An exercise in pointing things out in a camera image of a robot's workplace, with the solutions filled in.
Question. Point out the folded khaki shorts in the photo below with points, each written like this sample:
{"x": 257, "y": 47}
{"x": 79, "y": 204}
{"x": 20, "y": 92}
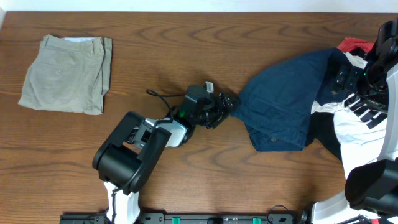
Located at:
{"x": 70, "y": 74}

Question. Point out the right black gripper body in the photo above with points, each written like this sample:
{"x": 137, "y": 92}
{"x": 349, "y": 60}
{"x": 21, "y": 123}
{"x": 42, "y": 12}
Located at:
{"x": 344, "y": 78}

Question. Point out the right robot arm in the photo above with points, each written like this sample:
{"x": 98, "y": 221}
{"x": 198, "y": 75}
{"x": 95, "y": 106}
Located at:
{"x": 370, "y": 193}

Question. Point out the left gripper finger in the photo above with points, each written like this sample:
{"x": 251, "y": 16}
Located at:
{"x": 229, "y": 101}
{"x": 215, "y": 121}

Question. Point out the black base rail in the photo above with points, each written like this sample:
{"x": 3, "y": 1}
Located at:
{"x": 199, "y": 219}

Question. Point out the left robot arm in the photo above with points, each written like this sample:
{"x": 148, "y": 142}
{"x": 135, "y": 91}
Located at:
{"x": 130, "y": 153}

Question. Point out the navy blue shorts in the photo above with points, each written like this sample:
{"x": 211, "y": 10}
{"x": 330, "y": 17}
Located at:
{"x": 276, "y": 104}

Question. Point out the red garment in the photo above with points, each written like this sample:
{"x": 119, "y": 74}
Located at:
{"x": 349, "y": 44}

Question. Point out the white printed t-shirt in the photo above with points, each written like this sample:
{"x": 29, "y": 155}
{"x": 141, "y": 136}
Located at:
{"x": 359, "y": 129}

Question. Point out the black garment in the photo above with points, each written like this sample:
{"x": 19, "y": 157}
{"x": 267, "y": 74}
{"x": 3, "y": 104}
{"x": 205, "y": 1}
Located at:
{"x": 322, "y": 128}

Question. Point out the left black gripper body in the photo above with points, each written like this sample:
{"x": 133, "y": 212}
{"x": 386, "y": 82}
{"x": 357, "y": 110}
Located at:
{"x": 222, "y": 106}

